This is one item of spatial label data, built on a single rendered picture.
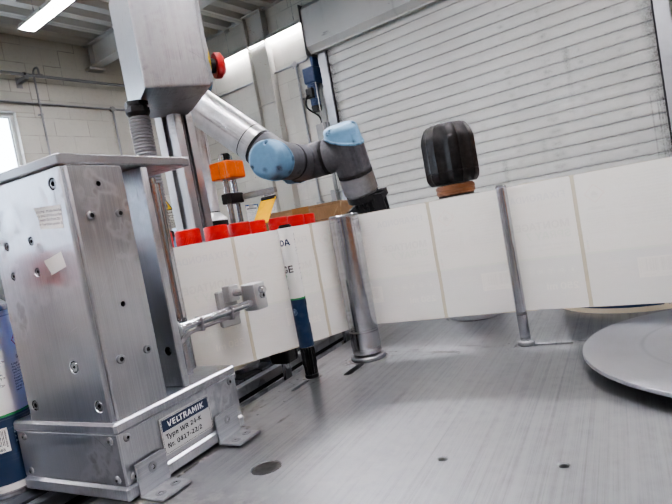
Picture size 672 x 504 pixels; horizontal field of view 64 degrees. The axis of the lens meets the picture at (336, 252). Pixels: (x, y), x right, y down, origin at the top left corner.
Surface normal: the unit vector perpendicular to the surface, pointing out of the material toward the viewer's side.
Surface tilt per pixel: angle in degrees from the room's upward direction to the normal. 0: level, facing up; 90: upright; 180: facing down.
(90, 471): 90
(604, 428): 0
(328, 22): 90
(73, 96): 90
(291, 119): 90
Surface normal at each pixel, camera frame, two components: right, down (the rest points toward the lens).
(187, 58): 0.45, -0.04
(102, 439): -0.46, 0.13
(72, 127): 0.80, -0.11
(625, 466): -0.18, -0.98
